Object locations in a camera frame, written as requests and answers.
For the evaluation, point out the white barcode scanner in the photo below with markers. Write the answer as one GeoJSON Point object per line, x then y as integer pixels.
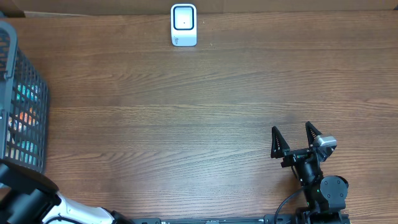
{"type": "Point", "coordinates": [183, 25]}

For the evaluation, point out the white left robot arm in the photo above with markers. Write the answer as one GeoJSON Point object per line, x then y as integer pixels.
{"type": "Point", "coordinates": [34, 198]}

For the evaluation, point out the black mesh basket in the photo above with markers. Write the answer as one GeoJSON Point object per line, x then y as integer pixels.
{"type": "Point", "coordinates": [24, 106]}

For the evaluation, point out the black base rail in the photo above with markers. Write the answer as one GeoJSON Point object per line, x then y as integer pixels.
{"type": "Point", "coordinates": [266, 219]}

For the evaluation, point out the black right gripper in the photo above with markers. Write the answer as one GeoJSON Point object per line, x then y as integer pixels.
{"type": "Point", "coordinates": [280, 149]}

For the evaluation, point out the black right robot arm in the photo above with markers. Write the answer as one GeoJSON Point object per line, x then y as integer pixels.
{"type": "Point", "coordinates": [325, 195]}

